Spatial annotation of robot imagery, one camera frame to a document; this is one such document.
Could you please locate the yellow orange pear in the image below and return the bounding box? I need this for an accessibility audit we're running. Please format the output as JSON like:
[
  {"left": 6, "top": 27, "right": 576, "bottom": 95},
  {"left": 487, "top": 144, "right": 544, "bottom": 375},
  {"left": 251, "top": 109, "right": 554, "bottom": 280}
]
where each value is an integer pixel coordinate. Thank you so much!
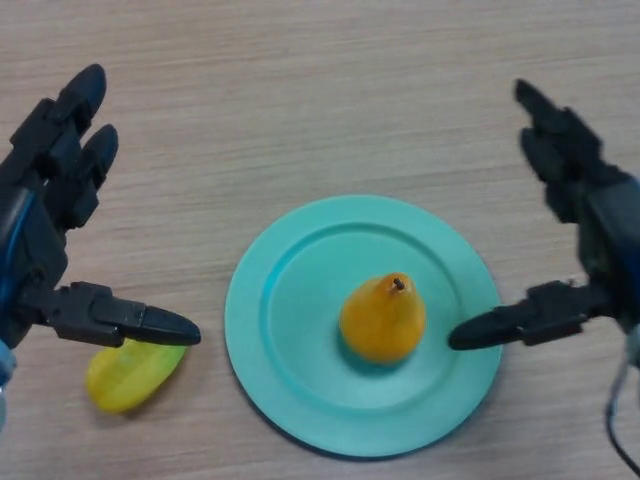
[{"left": 339, "top": 272, "right": 427, "bottom": 365}]

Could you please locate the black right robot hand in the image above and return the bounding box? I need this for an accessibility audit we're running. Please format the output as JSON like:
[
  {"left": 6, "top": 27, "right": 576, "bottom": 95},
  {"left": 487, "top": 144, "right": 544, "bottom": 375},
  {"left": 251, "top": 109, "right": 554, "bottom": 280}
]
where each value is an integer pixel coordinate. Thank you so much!
[{"left": 448, "top": 78, "right": 640, "bottom": 351}]

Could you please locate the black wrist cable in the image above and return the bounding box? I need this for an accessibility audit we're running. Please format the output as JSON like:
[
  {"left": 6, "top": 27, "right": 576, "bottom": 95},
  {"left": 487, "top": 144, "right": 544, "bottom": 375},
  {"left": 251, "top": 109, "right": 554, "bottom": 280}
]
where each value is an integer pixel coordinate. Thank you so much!
[{"left": 604, "top": 362, "right": 640, "bottom": 476}]

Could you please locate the green round plate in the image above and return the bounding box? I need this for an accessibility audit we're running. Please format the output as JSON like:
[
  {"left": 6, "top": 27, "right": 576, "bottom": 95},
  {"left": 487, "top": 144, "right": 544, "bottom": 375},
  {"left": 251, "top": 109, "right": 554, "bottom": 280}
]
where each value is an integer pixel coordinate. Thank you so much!
[{"left": 223, "top": 194, "right": 504, "bottom": 459}]

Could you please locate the yellow green starfruit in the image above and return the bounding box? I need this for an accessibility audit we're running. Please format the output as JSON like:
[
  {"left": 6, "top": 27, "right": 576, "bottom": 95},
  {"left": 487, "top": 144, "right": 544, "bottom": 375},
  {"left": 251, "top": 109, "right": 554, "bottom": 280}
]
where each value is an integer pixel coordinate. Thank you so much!
[{"left": 84, "top": 338, "right": 187, "bottom": 415}]

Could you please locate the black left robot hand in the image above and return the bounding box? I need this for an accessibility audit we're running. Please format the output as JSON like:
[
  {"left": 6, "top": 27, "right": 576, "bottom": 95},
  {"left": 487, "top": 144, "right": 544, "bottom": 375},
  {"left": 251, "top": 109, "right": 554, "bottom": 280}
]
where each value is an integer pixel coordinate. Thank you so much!
[{"left": 0, "top": 63, "right": 202, "bottom": 350}]

